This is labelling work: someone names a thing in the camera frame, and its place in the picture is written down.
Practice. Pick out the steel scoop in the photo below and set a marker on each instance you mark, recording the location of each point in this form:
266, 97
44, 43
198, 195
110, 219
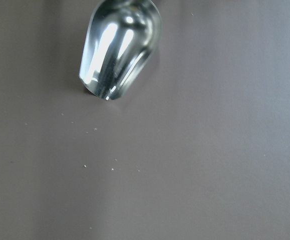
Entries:
121, 37

